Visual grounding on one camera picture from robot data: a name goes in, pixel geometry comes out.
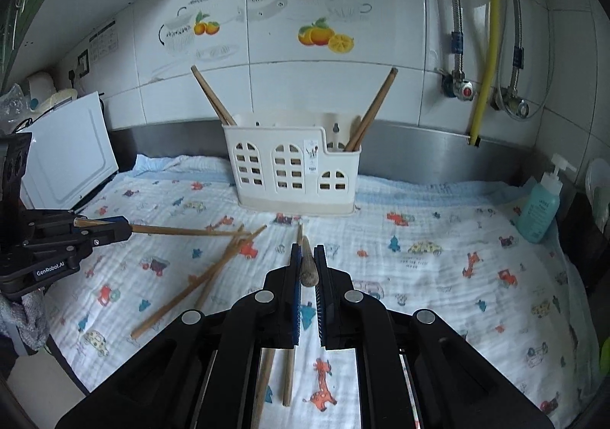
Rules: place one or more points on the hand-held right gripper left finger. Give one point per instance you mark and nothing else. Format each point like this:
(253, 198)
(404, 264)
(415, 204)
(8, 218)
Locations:
(296, 310)

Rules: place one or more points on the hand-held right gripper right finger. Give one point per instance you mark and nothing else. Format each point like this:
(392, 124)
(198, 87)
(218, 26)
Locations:
(320, 314)

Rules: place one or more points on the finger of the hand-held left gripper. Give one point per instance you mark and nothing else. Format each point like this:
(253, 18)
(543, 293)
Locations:
(112, 233)
(114, 220)

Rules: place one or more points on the white plastic utensil basket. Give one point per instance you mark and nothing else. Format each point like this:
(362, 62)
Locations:
(276, 171)

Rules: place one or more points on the person's left forearm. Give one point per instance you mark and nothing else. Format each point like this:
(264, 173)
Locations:
(24, 319)

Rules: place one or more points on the white cartoon printed cloth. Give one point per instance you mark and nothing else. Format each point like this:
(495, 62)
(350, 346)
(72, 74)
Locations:
(429, 290)

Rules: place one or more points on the beige round lid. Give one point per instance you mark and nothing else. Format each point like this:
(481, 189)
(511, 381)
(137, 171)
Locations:
(57, 101)

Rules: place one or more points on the clear plastic bag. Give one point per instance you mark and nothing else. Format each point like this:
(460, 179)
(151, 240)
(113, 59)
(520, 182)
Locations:
(13, 105)

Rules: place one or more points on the white round appliance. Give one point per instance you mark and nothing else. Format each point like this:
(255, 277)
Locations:
(42, 85)

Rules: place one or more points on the teal pump soap bottle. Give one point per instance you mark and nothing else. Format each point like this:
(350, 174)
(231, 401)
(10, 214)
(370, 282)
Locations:
(538, 209)

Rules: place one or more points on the metal valve with red knob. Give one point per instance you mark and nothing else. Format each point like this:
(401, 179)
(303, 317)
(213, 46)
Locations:
(460, 86)

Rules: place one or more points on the dark utensil holder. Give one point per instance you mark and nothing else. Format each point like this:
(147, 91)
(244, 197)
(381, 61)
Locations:
(584, 243)

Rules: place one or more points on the metal water valve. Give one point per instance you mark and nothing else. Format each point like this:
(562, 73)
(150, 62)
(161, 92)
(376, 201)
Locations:
(512, 104)

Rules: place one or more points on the white plastic spatula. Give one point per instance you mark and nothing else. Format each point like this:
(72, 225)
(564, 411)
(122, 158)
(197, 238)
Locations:
(599, 186)

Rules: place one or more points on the black wall socket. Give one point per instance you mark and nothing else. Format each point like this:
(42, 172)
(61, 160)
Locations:
(83, 63)

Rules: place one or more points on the white wall label sticker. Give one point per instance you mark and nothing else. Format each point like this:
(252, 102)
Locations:
(104, 40)

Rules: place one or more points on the green wall cabinet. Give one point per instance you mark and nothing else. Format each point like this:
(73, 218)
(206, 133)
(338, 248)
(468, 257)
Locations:
(47, 4)

